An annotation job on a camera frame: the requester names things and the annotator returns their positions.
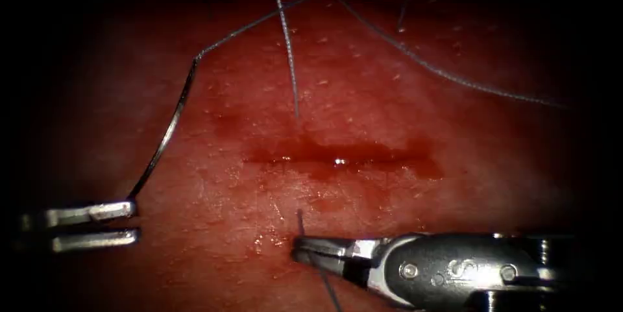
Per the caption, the right arm needle driver jaw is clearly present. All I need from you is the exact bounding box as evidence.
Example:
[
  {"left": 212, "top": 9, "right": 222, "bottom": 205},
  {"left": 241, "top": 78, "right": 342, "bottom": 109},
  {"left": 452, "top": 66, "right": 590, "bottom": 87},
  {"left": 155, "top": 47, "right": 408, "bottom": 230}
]
[
  {"left": 291, "top": 251, "right": 376, "bottom": 289},
  {"left": 291, "top": 235, "right": 391, "bottom": 260}
]

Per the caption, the right arm needle driver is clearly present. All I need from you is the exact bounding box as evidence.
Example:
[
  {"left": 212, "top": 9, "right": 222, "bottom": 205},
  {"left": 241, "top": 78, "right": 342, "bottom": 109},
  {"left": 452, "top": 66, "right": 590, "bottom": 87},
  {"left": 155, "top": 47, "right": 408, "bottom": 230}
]
[{"left": 367, "top": 232, "right": 578, "bottom": 312}]

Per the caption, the left arm needle driver jaw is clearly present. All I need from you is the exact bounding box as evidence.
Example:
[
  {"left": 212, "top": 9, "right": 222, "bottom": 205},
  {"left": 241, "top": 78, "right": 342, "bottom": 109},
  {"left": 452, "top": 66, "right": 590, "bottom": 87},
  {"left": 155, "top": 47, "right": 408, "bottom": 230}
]
[
  {"left": 20, "top": 198, "right": 139, "bottom": 231},
  {"left": 51, "top": 227, "right": 142, "bottom": 254}
]

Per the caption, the curved steel needle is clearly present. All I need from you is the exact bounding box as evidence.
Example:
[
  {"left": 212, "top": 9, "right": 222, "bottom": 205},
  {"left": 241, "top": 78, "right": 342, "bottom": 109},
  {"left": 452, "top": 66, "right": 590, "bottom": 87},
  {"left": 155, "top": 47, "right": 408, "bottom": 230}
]
[{"left": 127, "top": 56, "right": 201, "bottom": 202}]

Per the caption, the tissue pad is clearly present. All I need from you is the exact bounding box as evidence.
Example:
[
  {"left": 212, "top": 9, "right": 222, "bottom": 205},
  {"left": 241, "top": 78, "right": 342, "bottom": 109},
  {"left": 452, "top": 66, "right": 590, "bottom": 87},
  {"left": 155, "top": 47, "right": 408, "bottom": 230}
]
[{"left": 19, "top": 0, "right": 604, "bottom": 312}]

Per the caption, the short blue thread piece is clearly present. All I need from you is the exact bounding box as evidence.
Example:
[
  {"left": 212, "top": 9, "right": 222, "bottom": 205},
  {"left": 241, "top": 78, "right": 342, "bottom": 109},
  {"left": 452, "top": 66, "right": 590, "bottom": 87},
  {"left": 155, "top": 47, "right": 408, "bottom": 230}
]
[{"left": 396, "top": 0, "right": 442, "bottom": 34}]

